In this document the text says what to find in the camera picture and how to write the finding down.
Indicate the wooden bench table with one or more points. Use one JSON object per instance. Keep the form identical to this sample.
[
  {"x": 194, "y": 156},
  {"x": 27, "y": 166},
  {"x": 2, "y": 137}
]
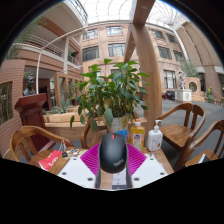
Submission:
[{"x": 60, "y": 128}]

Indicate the blue squeeze tube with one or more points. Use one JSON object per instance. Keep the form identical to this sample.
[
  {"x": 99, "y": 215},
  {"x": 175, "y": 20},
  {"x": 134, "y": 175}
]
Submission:
[{"x": 123, "y": 133}]

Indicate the dark flat case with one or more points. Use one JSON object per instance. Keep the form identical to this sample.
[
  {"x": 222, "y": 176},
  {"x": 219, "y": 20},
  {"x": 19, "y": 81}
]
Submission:
[{"x": 204, "y": 158}]

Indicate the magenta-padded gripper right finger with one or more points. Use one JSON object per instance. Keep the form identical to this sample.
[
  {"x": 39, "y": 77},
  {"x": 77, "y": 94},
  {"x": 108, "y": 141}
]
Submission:
[{"x": 150, "y": 170}]

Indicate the dark red wooden chair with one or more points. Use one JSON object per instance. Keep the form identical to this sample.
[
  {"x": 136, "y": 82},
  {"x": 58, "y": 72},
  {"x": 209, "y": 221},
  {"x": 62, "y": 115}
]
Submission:
[{"x": 31, "y": 116}]

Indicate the black computer mouse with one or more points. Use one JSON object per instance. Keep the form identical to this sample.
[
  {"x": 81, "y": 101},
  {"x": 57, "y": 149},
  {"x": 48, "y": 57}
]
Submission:
[{"x": 112, "y": 153}]

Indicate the black key fob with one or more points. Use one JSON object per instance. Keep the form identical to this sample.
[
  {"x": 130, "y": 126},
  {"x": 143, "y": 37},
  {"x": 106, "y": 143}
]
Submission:
[{"x": 64, "y": 154}]

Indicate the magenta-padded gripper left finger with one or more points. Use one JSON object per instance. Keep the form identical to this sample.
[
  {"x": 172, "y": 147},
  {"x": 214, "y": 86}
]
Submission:
[{"x": 76, "y": 170}]

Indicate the dark bust statue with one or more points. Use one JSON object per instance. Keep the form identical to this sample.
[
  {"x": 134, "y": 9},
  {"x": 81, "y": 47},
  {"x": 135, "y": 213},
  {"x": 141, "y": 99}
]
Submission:
[{"x": 29, "y": 86}]

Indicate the white sculpture on pedestal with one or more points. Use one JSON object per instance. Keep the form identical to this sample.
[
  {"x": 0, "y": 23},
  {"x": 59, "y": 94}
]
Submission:
[{"x": 182, "y": 91}]

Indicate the green potted plant, white pot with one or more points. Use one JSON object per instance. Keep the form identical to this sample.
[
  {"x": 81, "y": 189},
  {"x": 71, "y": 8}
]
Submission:
[{"x": 113, "y": 90}]

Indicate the white pump bottle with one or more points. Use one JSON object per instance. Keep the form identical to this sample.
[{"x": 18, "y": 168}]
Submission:
[{"x": 155, "y": 138}]

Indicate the yellow dish soap bottle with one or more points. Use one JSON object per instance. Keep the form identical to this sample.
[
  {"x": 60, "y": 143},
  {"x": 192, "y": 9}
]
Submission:
[{"x": 137, "y": 136}]

